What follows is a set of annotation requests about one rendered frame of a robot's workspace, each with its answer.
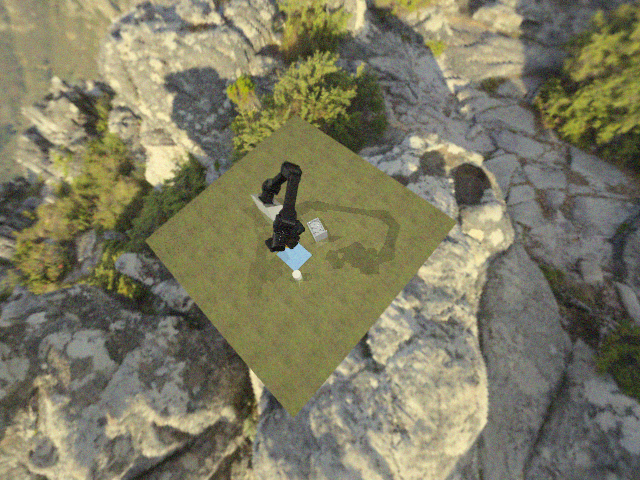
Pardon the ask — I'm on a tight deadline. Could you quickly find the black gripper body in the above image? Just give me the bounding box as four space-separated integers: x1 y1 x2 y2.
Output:
265 220 305 252

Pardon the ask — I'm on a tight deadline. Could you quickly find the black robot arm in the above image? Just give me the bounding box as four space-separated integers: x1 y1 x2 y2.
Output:
258 161 302 252

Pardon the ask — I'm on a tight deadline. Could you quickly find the light blue square mat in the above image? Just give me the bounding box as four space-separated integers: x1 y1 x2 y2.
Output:
276 243 312 271

